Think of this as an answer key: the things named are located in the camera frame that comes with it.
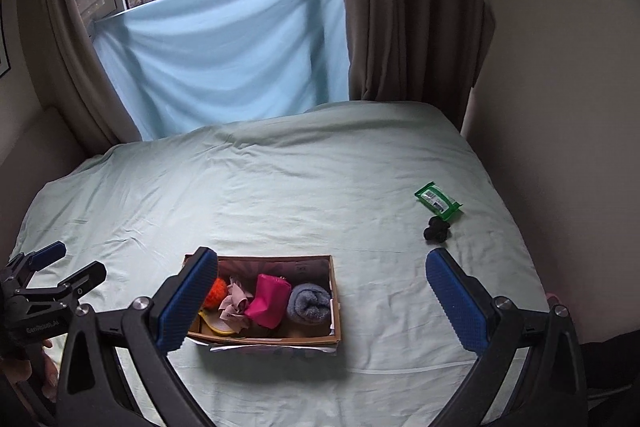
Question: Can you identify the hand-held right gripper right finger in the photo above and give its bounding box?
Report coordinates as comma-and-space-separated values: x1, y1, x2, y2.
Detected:
424, 248, 589, 427

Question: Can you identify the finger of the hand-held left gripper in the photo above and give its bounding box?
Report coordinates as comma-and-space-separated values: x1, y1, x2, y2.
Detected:
7, 242, 67, 280
49, 261, 107, 304

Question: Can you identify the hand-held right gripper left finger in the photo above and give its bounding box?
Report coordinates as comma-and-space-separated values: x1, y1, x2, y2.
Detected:
57, 247, 219, 427

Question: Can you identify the orange pompom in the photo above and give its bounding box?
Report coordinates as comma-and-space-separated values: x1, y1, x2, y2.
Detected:
202, 277, 229, 311

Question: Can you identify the yellow round mirror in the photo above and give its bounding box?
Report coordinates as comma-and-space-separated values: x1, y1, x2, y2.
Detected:
197, 309, 239, 336

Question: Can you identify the pink cloth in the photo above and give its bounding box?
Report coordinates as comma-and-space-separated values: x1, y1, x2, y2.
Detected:
217, 276, 262, 334

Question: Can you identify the magenta pouch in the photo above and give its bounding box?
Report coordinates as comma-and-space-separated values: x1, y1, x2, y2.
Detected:
244, 273, 293, 331

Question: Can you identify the grey towel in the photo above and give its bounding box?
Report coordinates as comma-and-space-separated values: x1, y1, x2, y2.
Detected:
285, 283, 334, 326

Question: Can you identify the cardboard box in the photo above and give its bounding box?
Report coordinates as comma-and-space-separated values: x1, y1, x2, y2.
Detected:
181, 254, 346, 356

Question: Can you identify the person's left hand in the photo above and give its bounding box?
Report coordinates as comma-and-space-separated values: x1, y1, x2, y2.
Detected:
29, 337, 61, 405

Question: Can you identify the black sock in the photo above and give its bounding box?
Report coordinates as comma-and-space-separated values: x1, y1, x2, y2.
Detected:
422, 215, 451, 242

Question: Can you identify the beige headboard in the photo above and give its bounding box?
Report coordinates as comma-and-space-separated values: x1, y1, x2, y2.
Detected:
0, 107, 97, 258

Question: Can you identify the green tissue packet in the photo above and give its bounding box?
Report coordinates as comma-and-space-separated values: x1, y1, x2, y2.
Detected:
413, 180, 464, 223

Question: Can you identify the brown curtain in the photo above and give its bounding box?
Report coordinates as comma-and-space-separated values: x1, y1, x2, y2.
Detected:
332, 0, 494, 138
42, 0, 142, 158

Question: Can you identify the light blue cloth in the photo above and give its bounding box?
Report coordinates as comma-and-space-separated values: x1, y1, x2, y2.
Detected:
90, 0, 351, 143

